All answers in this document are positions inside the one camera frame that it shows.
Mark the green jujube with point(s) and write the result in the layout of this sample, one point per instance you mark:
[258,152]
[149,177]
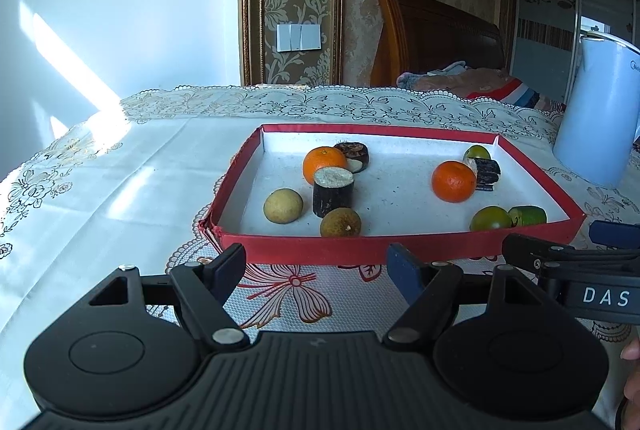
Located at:
[478,152]
[490,219]

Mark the pink blanket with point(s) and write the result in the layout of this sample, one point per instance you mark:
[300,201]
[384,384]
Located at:
[450,82]

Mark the dark brown cake block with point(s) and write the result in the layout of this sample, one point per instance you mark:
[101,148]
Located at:
[487,174]

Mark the bright green citrus piece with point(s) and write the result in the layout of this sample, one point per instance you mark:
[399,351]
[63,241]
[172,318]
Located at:
[530,215]

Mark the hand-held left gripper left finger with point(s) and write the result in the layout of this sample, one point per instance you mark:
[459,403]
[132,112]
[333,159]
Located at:
[230,267]

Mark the red shallow cardboard box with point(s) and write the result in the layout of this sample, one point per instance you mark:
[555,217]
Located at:
[400,215]

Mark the tan longan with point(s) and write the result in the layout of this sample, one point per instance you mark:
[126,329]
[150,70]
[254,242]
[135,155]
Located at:
[340,222]
[283,206]

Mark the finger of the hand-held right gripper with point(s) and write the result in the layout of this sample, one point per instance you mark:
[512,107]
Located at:
[550,257]
[615,231]

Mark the red striped pillow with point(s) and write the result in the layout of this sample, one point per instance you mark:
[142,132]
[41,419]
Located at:
[510,92]

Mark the orange mandarin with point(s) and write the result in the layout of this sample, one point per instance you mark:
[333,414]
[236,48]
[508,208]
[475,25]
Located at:
[324,162]
[453,182]

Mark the person's right hand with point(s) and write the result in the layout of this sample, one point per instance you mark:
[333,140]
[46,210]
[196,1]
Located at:
[635,375]

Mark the white light switch panel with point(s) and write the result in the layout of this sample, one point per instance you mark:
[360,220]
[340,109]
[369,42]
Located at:
[300,37]

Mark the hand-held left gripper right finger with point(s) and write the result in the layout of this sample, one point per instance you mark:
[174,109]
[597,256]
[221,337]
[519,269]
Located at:
[405,272]

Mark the white electric kettle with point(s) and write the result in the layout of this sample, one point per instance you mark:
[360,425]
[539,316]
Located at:
[595,120]

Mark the wardrobe with sliding doors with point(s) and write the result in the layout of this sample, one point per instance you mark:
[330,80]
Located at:
[545,10]

